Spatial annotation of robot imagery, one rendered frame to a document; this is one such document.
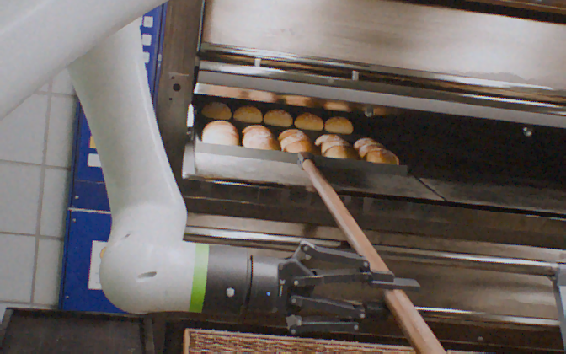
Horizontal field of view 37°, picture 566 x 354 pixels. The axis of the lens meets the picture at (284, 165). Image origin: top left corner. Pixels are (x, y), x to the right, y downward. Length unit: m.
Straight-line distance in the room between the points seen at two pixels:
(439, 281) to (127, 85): 1.06
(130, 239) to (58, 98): 0.73
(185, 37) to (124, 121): 0.67
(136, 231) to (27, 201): 0.74
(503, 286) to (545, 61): 0.52
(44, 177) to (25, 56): 1.05
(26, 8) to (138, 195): 0.44
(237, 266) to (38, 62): 0.44
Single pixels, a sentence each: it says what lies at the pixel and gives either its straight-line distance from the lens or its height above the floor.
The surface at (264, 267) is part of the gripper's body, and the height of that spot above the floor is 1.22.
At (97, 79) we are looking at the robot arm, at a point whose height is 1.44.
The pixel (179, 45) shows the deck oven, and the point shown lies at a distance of 1.76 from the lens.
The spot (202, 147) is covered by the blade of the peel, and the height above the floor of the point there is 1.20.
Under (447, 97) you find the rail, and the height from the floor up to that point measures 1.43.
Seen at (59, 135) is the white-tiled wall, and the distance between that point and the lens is 1.80.
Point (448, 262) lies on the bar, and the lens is 1.53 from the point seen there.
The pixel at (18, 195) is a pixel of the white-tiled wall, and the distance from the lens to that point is 1.84.
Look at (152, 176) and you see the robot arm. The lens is 1.16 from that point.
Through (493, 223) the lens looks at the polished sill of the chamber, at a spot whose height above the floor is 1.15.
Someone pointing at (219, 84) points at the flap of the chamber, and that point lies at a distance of 1.62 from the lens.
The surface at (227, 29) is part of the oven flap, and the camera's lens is 1.75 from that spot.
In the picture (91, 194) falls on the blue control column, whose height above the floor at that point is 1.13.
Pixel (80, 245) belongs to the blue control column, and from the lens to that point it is 1.82.
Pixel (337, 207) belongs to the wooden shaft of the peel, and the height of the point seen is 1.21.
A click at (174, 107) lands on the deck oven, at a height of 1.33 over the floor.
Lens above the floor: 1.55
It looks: 10 degrees down
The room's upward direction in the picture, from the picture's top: 8 degrees clockwise
